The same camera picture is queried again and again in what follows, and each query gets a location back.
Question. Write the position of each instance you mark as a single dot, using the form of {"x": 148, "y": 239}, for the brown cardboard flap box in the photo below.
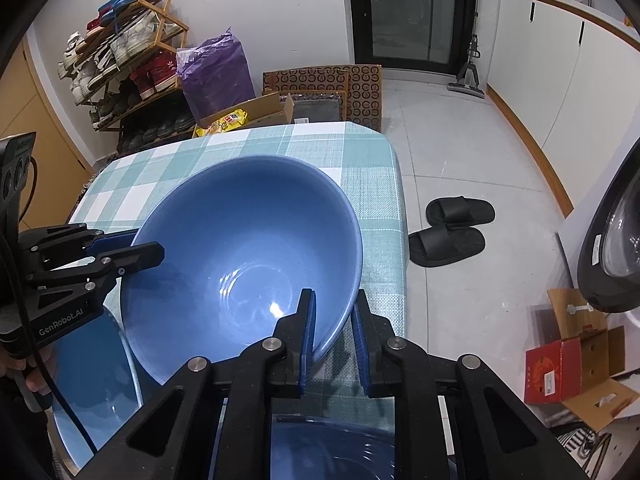
{"x": 565, "y": 305}

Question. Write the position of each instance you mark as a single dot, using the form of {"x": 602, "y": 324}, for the open brown cardboard box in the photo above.
{"x": 265, "y": 110}

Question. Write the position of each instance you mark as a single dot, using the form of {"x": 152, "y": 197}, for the black white striped mat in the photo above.
{"x": 585, "y": 442}

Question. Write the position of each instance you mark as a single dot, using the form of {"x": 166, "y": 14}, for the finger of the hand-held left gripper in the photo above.
{"x": 140, "y": 257}
{"x": 112, "y": 242}

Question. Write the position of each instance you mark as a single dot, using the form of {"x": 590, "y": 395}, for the orange wooden door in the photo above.
{"x": 45, "y": 135}

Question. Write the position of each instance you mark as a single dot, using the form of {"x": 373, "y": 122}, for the large blue bowl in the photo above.
{"x": 95, "y": 375}
{"x": 240, "y": 240}

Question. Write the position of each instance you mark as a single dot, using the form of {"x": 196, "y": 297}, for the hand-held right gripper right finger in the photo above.
{"x": 360, "y": 355}

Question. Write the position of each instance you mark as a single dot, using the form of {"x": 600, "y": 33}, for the yellow snack packet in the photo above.
{"x": 230, "y": 121}

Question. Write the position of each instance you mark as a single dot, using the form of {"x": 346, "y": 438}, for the wooden shoe rack with shoes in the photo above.
{"x": 135, "y": 45}

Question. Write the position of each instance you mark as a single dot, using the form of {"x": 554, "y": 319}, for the deep blue bowl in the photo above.
{"x": 330, "y": 450}

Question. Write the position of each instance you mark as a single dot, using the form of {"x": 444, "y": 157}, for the washing machine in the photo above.
{"x": 605, "y": 260}

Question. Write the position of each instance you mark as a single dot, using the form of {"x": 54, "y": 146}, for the person's left hand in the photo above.
{"x": 37, "y": 372}

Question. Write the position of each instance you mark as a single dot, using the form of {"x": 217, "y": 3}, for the grey stick vacuum cleaner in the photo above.
{"x": 467, "y": 82}

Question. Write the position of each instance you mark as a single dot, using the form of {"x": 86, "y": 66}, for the purple plastic bag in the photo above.
{"x": 215, "y": 80}

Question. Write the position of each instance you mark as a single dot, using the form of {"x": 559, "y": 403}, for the dark grey flat bag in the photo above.
{"x": 317, "y": 109}

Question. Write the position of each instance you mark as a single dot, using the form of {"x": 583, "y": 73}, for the black-framed glass door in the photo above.
{"x": 400, "y": 10}

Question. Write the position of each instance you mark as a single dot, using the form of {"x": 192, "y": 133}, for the white kitchen cabinet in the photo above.
{"x": 575, "y": 85}

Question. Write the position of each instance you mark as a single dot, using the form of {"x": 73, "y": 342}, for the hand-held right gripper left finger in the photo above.
{"x": 309, "y": 350}

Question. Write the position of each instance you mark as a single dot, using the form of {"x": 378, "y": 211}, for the red cardboard box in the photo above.
{"x": 550, "y": 375}

